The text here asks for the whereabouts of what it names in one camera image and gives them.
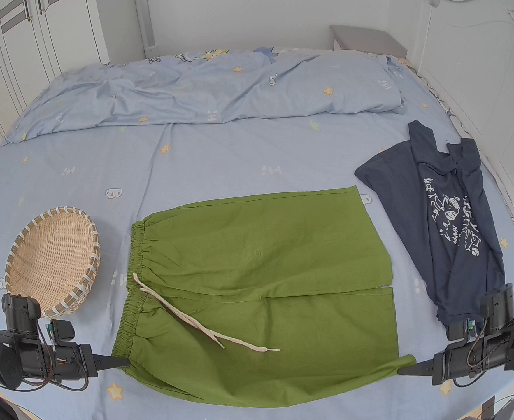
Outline grey bedside table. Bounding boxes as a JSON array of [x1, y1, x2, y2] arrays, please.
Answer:
[[330, 24, 408, 56]]

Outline dark blue printed T-shirt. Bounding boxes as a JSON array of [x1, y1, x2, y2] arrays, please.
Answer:
[[354, 120, 507, 330]]

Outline round woven basket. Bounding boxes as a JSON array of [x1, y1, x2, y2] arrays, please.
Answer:
[[4, 206, 101, 319]]

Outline white wardrobe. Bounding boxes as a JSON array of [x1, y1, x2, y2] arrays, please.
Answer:
[[0, 0, 110, 150]]

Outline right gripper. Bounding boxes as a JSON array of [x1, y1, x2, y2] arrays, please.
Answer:
[[432, 339, 485, 386]]

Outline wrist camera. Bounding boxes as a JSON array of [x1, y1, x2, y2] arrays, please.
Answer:
[[48, 320, 76, 345], [447, 320, 477, 341]]

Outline pale blue quilt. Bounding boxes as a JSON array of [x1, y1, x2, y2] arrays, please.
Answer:
[[1, 46, 408, 145]]

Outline green shorts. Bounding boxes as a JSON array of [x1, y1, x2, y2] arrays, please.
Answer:
[[112, 185, 417, 407]]

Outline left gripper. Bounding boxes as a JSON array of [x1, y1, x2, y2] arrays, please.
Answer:
[[51, 344, 99, 378]]

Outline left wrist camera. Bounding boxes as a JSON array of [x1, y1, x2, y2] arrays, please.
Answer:
[[48, 320, 76, 345]]

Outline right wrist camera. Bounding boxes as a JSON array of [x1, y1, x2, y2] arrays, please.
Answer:
[[447, 320, 477, 341]]

